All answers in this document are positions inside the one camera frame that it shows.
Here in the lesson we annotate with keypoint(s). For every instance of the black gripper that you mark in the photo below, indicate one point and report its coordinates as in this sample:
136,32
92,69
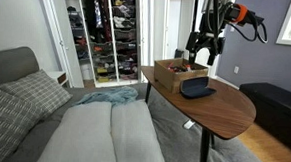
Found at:
206,39

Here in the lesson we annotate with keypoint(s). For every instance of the dark blue bowl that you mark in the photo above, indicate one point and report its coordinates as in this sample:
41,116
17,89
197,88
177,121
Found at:
195,88

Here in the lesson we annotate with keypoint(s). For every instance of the red marker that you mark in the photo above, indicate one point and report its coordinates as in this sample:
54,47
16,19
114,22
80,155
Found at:
188,67

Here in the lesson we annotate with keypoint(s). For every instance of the pink marker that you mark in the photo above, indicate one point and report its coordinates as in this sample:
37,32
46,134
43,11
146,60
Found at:
170,63

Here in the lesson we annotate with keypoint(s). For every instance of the open cardboard box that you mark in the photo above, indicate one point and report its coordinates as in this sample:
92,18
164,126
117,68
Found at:
172,77

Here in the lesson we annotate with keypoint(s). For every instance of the wooden side table black legs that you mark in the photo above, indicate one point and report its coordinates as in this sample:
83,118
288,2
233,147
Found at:
214,104

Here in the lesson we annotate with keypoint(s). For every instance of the grey rug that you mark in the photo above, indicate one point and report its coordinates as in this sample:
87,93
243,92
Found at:
182,139

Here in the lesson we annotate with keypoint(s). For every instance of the black storage bench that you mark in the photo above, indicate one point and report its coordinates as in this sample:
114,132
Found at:
277,108

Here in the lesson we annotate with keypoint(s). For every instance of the blue-grey crumpled blanket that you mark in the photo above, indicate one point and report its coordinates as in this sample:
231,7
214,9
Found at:
113,95

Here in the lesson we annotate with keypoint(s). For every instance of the light grey cushion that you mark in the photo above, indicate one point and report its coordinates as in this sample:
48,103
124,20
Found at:
82,137
134,137

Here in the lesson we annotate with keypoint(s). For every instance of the hanging dark clothes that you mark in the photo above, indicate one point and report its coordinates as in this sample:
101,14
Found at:
95,15

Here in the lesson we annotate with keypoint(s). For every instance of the white folding closet door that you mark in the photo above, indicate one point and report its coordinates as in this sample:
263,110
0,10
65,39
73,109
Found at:
62,36

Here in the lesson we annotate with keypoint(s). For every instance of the white nightstand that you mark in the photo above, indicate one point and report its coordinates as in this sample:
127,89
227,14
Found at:
59,76

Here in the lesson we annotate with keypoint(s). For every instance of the grey checked pillow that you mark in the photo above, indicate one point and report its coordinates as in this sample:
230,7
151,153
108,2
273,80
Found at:
36,90

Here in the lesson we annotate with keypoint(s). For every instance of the grey upholstered headboard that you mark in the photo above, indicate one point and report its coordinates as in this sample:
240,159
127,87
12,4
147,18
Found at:
9,64

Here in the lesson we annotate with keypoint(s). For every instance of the grey dashed-stripe pillow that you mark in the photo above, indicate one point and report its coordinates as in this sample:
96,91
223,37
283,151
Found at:
3,120

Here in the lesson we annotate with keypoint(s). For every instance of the white wall outlet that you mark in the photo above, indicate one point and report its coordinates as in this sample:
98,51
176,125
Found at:
236,69

